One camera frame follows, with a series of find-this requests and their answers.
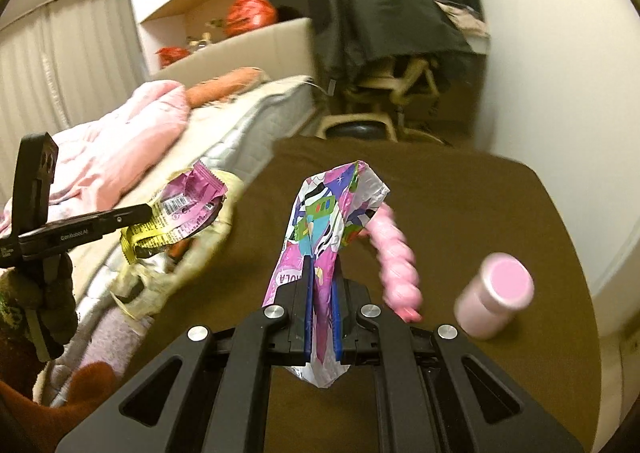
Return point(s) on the person's gloved left hand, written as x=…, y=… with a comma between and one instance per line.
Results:
x=38, y=305

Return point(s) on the black cloth over chair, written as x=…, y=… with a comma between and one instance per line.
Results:
x=351, y=34

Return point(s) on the large orange plastic bag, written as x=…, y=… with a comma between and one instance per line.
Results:
x=248, y=15

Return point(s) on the colourful cartoon foil wrapper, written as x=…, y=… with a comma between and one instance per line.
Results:
x=330, y=210

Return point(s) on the beige bed headboard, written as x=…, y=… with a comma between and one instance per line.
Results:
x=280, y=50

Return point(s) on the black round bin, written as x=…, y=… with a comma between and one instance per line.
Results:
x=364, y=126

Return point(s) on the orange pillow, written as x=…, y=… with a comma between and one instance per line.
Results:
x=225, y=87

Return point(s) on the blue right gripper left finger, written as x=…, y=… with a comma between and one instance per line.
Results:
x=308, y=277

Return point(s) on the pink quilted blanket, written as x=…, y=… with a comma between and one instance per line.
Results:
x=100, y=161

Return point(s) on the brown table cloth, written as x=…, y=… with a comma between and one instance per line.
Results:
x=455, y=208

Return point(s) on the white curtain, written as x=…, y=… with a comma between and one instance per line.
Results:
x=66, y=63

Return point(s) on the pink yellow candy wrapper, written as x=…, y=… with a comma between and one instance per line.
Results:
x=187, y=204

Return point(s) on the beige office chair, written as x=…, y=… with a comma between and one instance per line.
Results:
x=379, y=84

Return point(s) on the grey quilted mattress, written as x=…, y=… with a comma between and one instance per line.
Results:
x=235, y=135

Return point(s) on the pink lidded bottle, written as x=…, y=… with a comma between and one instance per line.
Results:
x=501, y=288

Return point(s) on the pink caterpillar toy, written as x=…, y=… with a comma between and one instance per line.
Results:
x=398, y=275

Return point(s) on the small red plastic bag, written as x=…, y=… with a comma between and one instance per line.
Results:
x=169, y=55

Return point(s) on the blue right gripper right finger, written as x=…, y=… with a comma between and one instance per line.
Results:
x=337, y=317

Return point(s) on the beige plastic trash bag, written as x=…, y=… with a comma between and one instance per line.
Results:
x=142, y=288

